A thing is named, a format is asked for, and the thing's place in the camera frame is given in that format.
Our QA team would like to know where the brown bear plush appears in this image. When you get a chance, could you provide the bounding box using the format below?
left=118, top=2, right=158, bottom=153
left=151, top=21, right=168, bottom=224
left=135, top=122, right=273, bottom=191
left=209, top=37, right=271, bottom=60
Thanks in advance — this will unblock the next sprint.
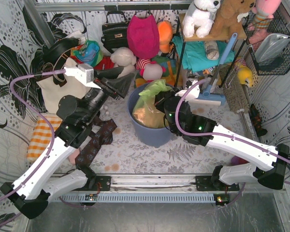
left=210, top=0, right=256, bottom=37

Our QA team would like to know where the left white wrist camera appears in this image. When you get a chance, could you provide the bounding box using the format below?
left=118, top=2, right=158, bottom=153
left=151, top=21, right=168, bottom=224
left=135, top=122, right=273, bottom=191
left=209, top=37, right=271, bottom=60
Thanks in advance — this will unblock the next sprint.
left=64, top=63, right=101, bottom=89

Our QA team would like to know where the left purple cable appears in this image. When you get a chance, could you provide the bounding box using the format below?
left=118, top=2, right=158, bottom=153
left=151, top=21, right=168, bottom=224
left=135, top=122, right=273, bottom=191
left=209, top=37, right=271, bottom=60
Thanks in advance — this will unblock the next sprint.
left=0, top=70, right=68, bottom=230

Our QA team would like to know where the silver foil pouch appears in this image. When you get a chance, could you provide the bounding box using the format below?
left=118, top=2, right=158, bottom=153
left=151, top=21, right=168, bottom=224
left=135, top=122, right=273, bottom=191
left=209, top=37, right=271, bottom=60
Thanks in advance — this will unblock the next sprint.
left=255, top=33, right=290, bottom=63

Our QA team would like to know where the orange plush toy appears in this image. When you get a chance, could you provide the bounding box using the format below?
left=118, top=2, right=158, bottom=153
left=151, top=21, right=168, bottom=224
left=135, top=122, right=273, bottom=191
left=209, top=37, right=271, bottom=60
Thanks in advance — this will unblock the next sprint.
left=157, top=21, right=174, bottom=53

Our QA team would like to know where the brown floral necktie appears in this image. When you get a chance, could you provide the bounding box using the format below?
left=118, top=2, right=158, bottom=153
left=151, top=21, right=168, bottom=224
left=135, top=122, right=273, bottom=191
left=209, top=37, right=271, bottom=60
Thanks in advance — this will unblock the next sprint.
left=75, top=116, right=117, bottom=168

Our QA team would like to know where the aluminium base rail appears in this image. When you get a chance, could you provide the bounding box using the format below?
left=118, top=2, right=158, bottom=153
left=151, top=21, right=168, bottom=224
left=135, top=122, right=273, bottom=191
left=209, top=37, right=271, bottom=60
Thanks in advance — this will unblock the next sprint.
left=45, top=173, right=286, bottom=194

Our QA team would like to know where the red cloth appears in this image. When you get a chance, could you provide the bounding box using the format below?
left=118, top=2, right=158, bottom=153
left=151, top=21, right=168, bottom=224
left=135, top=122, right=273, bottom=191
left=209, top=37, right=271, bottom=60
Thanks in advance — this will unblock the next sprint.
left=94, top=56, right=115, bottom=71

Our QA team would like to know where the pink fuzzy sock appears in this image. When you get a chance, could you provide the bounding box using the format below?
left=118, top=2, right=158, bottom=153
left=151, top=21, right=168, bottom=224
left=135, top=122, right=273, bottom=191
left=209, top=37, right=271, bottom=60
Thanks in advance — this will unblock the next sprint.
left=68, top=149, right=80, bottom=165

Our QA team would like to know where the grey chenille mop head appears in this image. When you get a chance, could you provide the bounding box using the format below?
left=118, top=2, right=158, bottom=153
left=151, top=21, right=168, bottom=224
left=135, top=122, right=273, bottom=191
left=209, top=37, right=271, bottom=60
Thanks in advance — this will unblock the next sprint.
left=222, top=69, right=249, bottom=114

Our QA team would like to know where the orange checkered towel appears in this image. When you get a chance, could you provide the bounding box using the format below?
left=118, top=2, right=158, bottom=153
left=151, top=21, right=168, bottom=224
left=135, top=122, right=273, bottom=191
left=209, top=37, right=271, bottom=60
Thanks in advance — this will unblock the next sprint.
left=26, top=113, right=62, bottom=162

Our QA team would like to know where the pink pig plush toy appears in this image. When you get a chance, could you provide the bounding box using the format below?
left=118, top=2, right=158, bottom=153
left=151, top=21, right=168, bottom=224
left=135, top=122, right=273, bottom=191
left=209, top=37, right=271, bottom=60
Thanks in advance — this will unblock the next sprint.
left=136, top=58, right=166, bottom=82

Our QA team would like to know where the blue trash bin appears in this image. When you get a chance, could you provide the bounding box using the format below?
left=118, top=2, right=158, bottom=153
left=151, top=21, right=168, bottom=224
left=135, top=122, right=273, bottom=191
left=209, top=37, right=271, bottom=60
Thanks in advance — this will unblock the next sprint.
left=127, top=83, right=173, bottom=148

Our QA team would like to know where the white dog plush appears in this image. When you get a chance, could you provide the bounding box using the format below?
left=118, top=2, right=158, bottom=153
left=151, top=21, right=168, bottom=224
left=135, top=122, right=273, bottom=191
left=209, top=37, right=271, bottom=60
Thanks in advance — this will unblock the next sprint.
left=183, top=0, right=221, bottom=38

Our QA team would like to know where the black wire basket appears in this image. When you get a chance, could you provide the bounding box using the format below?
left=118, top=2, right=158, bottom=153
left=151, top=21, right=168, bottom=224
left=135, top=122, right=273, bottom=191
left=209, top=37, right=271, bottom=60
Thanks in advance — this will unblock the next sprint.
left=243, top=12, right=290, bottom=76

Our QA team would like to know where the yellow duck plush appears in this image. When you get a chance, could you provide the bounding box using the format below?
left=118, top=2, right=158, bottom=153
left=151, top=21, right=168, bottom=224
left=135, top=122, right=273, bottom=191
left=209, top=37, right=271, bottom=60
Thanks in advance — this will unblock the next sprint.
left=235, top=59, right=253, bottom=87

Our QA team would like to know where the rainbow striped cloth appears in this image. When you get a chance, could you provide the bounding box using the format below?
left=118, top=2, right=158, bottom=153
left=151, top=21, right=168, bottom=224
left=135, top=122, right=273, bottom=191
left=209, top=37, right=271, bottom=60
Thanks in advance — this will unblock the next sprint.
left=134, top=56, right=177, bottom=88

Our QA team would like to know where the purple orange sock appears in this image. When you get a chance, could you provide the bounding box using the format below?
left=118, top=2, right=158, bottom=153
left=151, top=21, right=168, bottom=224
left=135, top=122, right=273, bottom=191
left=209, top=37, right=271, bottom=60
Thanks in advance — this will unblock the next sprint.
left=231, top=156, right=248, bottom=166

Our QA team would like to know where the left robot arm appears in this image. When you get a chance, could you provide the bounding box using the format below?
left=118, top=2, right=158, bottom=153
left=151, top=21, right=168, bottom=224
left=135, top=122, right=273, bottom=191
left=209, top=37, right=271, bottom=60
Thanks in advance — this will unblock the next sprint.
left=0, top=64, right=134, bottom=219

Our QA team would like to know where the colorful silk scarf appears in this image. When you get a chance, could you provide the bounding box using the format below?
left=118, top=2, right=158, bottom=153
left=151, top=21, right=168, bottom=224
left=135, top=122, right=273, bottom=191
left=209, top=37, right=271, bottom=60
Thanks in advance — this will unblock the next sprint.
left=70, top=40, right=103, bottom=67

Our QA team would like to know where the green trash bag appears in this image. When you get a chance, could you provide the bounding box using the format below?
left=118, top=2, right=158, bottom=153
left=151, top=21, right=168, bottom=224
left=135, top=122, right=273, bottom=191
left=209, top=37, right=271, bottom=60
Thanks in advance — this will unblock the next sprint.
left=132, top=79, right=172, bottom=129

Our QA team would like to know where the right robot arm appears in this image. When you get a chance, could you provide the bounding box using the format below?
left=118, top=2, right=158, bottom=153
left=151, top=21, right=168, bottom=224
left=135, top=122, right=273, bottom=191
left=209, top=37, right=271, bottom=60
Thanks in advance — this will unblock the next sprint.
left=154, top=88, right=289, bottom=190

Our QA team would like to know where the teal folded cloth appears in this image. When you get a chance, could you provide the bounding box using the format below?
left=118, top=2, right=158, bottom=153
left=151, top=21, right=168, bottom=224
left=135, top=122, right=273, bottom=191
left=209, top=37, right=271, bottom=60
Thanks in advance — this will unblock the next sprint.
left=172, top=36, right=235, bottom=72

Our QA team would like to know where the cream canvas tote bag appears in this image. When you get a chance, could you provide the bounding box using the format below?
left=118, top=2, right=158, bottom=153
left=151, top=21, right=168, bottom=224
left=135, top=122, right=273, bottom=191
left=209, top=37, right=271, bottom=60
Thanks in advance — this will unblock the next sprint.
left=36, top=58, right=92, bottom=114

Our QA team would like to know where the white fluffy plush toy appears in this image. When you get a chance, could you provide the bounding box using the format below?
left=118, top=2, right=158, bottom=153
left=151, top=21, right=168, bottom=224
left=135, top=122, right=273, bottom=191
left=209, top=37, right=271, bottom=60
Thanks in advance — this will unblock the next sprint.
left=110, top=47, right=136, bottom=78

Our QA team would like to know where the black leather handbag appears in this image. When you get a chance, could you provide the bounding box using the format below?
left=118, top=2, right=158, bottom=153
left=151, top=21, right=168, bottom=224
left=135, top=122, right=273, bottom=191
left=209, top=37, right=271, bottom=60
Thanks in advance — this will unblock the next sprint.
left=101, top=11, right=129, bottom=54

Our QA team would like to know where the magenta knit bag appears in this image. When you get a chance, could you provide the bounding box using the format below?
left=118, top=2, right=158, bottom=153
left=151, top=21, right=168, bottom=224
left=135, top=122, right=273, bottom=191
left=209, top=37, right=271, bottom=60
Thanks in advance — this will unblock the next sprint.
left=127, top=14, right=160, bottom=59

